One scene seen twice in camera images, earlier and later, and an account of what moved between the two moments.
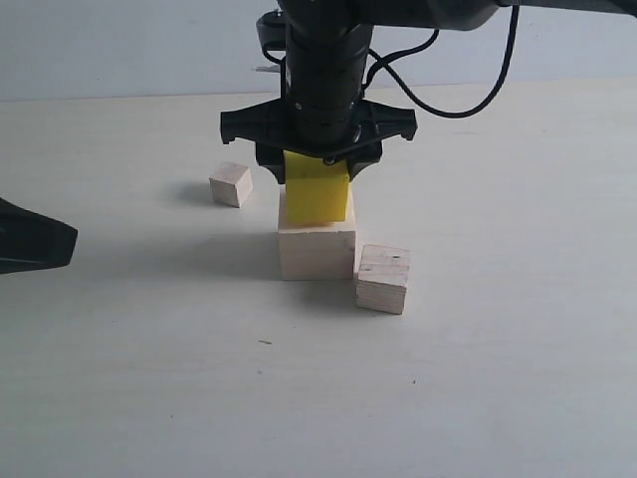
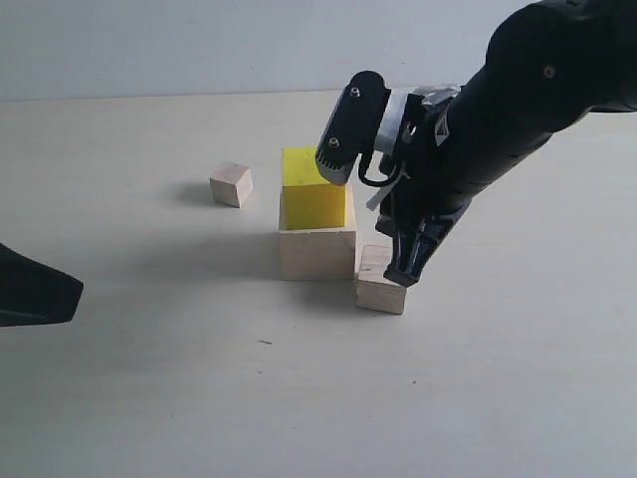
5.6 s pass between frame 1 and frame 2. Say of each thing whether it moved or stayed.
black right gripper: moved
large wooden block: stayed
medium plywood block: stayed
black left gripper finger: moved
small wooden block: stayed
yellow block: stayed
